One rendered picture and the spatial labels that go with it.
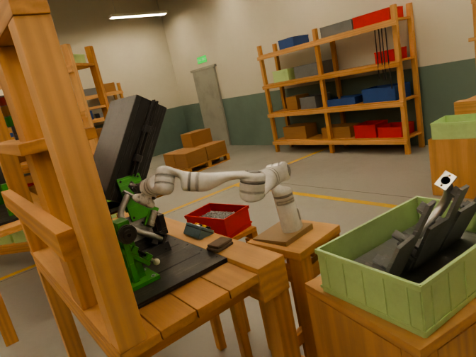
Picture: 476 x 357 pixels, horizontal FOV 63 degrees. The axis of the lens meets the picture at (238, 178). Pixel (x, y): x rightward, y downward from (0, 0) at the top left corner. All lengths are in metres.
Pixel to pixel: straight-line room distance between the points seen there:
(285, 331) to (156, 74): 10.79
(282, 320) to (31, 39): 1.30
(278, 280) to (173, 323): 0.46
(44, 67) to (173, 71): 11.24
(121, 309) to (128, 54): 10.78
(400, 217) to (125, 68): 10.46
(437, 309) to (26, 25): 1.34
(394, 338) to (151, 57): 11.28
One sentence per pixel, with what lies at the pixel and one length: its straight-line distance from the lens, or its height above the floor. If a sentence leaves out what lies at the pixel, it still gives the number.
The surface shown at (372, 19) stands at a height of 2.08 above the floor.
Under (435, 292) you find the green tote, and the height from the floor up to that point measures 0.91.
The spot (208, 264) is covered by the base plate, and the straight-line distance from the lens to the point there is 1.65.
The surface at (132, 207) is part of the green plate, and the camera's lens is 1.89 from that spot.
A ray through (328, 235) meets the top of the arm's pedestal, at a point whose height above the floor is 0.84.
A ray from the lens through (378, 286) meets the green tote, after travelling 1.32.
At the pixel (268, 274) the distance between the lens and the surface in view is 1.56.
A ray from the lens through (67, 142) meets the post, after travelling 1.14.
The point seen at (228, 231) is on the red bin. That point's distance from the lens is 2.09.
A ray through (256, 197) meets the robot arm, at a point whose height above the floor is 1.19.
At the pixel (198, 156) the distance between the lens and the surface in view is 8.08.
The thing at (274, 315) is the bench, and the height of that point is 0.67.
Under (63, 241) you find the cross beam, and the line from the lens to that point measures 1.26.
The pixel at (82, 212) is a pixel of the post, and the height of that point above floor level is 1.33.
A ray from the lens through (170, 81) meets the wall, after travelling 12.22.
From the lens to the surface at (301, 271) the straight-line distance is 1.75.
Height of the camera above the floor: 1.59
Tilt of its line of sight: 14 degrees down
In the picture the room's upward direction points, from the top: 12 degrees counter-clockwise
